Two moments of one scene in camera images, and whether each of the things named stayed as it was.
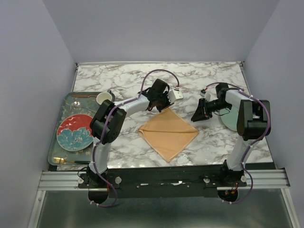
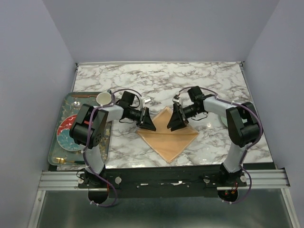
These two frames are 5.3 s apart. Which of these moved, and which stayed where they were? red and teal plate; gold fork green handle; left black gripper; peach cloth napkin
Moved: left black gripper
Stayed: red and teal plate; peach cloth napkin; gold fork green handle
